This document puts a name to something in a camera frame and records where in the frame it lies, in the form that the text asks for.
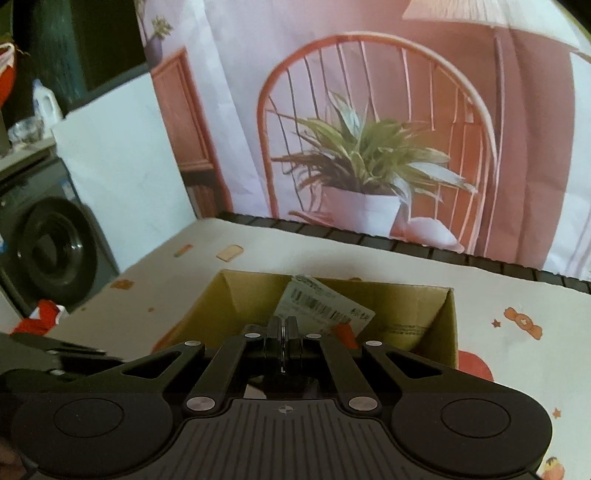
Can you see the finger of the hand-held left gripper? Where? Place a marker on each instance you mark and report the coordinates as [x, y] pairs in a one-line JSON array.
[[87, 362]]

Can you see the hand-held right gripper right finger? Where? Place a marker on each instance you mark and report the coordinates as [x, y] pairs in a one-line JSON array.
[[293, 346]]

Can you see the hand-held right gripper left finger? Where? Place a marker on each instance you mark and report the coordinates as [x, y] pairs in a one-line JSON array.
[[273, 346]]

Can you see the brown cardboard box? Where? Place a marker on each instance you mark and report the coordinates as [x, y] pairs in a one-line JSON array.
[[415, 314]]

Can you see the red cloth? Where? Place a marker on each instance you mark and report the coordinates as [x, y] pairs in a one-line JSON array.
[[41, 318]]

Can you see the white shipping label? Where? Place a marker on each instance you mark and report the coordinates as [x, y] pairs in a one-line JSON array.
[[314, 300]]

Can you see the small orange red packet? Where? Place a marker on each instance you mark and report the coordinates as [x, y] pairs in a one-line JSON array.
[[344, 337]]

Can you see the cartoon printed table mat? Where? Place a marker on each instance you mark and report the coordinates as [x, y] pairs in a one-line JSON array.
[[184, 277]]

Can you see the grey washing machine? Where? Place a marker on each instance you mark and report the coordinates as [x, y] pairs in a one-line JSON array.
[[55, 249]]

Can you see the black table edge strip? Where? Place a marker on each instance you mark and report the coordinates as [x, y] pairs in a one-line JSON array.
[[415, 251]]

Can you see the white partition board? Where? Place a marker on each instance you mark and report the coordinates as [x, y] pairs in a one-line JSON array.
[[120, 175]]

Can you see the clear glass jar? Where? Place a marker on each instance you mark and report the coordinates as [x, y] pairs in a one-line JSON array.
[[27, 130]]

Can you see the white plastic bottle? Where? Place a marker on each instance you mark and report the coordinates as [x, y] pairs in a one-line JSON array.
[[46, 104]]

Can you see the printed room scene backdrop cloth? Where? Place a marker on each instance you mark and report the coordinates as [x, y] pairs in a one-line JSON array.
[[369, 92]]

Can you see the red and white object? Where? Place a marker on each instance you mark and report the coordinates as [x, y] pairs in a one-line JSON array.
[[7, 78]]

